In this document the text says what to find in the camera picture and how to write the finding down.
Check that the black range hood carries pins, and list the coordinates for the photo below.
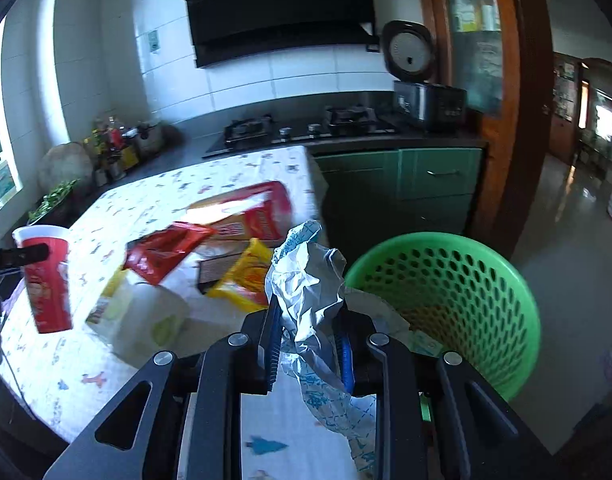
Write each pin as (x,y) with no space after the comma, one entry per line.
(286,5)

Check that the black rice cooker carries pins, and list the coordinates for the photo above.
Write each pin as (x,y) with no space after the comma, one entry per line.
(426,100)

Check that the green perforated plastic basket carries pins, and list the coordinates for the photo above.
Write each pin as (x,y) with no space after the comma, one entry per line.
(486,310)

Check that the wooden glass door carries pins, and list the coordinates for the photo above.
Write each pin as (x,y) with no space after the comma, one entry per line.
(516,110)

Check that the red paper cup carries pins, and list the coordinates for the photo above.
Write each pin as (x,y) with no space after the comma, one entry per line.
(48,290)

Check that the large red bread bag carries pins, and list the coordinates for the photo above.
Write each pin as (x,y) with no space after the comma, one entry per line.
(271,210)

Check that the red snack packet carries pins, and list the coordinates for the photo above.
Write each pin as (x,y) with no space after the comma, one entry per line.
(160,255)

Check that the black snack packet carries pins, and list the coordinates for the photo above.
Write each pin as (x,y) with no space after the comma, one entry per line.
(210,272)

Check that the black gas stove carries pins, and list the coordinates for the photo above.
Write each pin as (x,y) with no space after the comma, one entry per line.
(306,130)

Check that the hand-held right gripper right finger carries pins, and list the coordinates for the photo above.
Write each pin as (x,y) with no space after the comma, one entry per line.
(345,360)

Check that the wooden display cabinet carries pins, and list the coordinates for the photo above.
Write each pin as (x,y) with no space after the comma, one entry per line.
(566,105)

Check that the round beige board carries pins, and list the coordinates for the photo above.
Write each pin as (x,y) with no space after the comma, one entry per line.
(63,167)

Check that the wall socket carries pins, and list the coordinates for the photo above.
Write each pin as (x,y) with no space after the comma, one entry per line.
(154,41)

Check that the leafy green vegetables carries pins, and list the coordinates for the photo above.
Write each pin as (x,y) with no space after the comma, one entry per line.
(53,200)

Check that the white paper wrapper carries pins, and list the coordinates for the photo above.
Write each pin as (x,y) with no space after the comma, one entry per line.
(306,285)

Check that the white tissue pack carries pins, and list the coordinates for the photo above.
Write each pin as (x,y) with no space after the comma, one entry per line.
(140,315)

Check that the window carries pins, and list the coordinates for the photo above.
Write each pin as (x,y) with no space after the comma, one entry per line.
(0,175)

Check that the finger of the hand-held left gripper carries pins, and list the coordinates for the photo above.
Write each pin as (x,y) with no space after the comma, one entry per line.
(15,256)

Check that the green kitchen cabinet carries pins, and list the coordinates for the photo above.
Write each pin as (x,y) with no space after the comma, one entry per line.
(436,180)

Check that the cluster of condiment bottles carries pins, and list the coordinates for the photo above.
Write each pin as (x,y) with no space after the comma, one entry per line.
(110,145)

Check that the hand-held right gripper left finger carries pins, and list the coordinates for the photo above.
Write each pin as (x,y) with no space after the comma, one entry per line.
(273,350)

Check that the yellow snack packet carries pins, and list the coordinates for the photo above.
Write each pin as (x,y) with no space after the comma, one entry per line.
(246,275)

